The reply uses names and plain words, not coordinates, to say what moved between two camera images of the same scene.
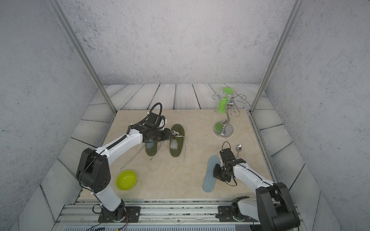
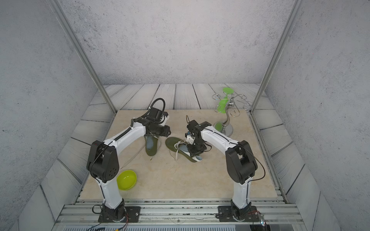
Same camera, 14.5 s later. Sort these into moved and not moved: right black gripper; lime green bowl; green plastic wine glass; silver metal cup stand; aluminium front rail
Moved: right black gripper
Not moved: aluminium front rail; green plastic wine glass; lime green bowl; silver metal cup stand
